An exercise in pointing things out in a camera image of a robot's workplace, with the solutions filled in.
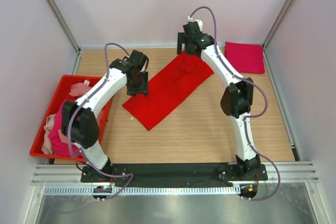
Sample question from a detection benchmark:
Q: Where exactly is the right aluminium frame post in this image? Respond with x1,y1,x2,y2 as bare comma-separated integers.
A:
262,0,295,50

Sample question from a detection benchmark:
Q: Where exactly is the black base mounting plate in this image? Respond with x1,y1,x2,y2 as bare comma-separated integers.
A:
80,162,268,188

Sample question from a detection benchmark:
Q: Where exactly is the white slotted cable duct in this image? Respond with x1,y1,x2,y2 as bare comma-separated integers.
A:
44,185,240,196

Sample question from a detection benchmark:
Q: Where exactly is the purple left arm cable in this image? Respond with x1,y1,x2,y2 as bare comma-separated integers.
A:
67,42,136,200

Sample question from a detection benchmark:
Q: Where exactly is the folded magenta t shirt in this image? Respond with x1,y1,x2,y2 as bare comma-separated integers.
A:
225,42,265,74

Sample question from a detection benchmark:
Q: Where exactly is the left aluminium frame post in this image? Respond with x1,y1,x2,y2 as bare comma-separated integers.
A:
45,0,80,54

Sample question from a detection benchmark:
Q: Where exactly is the beige t shirt in bin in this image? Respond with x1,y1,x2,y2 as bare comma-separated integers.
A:
41,114,56,155

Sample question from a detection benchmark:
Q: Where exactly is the red t shirt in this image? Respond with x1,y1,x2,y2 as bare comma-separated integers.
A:
122,52,214,131

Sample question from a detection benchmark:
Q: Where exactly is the aluminium frame post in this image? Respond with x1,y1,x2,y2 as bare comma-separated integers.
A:
262,0,295,50
45,0,80,54

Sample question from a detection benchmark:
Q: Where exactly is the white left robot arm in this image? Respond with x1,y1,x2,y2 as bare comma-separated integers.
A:
61,50,149,182

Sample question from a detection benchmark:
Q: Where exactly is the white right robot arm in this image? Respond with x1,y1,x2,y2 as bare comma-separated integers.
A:
177,17,261,180

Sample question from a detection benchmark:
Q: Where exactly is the magenta t shirt in bin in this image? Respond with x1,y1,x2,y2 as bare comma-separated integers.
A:
48,100,71,157

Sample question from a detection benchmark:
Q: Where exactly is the light pink t shirt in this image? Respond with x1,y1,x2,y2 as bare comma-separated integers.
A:
58,80,91,144

